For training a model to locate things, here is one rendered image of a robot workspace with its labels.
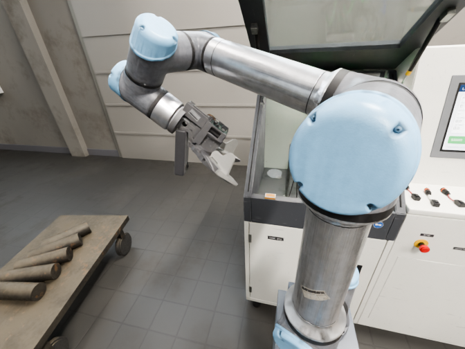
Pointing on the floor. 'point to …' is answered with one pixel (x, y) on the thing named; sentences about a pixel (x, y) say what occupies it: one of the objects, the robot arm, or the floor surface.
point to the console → (426, 226)
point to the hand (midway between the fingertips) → (237, 174)
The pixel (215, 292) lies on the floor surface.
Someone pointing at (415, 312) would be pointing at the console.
